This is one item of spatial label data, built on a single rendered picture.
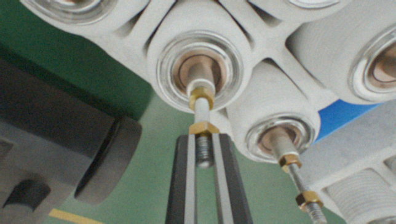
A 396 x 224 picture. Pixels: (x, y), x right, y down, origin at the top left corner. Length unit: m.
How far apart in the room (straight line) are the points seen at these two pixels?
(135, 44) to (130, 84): 0.25
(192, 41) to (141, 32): 0.09
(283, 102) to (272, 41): 0.08
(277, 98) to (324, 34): 0.07
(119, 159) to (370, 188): 0.46
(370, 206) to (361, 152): 0.09
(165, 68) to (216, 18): 0.06
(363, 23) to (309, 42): 0.06
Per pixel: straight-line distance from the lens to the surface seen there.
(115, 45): 0.26
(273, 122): 0.22
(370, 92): 0.24
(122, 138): 0.42
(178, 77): 0.17
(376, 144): 0.47
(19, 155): 0.41
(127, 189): 0.80
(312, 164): 0.49
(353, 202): 0.48
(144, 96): 0.50
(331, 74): 0.22
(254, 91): 0.24
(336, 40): 0.22
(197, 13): 0.17
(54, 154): 0.40
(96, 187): 0.43
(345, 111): 0.49
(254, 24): 0.24
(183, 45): 0.16
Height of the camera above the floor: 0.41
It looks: 54 degrees down
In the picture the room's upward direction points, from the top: 178 degrees clockwise
